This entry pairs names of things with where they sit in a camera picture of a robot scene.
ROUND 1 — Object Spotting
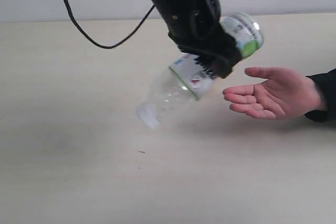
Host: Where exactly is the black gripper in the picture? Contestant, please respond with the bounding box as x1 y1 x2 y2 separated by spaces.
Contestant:
157 0 243 79

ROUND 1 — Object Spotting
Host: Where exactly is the green lime label bottle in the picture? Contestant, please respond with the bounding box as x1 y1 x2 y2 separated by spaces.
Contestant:
135 12 264 129

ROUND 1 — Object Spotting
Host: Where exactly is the black jacket sleeve forearm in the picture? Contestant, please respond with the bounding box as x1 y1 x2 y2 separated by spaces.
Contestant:
305 69 335 123

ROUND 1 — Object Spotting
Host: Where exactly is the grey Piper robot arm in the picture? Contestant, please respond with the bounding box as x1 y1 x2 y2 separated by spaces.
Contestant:
151 0 242 79

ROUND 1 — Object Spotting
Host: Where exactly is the person's open hand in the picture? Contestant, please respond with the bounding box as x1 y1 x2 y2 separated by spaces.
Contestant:
223 67 321 121

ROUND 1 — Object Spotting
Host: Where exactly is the black cable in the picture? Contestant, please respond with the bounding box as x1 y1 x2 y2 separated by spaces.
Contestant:
43 0 155 49

